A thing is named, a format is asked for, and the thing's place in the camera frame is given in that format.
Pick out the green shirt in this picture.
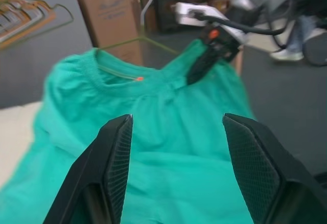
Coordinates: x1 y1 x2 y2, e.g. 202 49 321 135
0 39 259 224

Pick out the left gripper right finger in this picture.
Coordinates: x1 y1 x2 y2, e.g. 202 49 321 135
222 113 327 224

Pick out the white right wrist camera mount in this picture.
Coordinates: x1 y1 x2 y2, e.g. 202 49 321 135
170 2 249 43

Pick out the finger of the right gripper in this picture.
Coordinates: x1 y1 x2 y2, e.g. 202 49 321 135
186 48 218 86

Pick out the olive wire hanger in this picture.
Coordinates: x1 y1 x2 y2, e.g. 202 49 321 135
98 36 179 56

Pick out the white bent pipe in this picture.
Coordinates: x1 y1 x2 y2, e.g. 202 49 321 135
139 0 157 33

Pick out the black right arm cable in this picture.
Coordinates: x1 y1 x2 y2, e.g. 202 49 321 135
193 11 287 36

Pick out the person in jeans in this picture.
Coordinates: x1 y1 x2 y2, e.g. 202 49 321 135
270 11 327 62

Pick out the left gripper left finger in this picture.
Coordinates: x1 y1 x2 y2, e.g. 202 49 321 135
42 114 134 224

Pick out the light wooden rack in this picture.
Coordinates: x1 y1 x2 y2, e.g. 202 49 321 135
0 13 57 51

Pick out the brown cardboard box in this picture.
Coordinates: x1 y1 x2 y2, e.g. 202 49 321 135
74 0 144 66

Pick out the bundle of wire hangers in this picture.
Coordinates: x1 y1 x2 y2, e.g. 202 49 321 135
0 0 75 43

